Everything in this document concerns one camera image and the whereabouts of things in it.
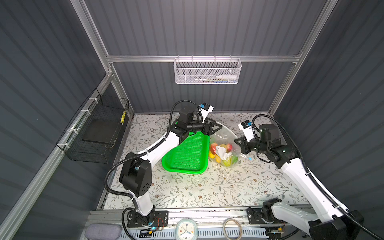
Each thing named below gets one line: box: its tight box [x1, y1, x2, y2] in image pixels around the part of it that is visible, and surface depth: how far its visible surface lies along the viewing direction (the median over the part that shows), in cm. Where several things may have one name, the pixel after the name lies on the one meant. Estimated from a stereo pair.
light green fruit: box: [223, 157, 232, 167], surface depth 86 cm
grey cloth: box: [85, 223, 122, 240], surface depth 69 cm
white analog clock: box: [175, 219, 198, 240], surface depth 70 cm
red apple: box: [210, 142, 218, 155], surface depth 89 cm
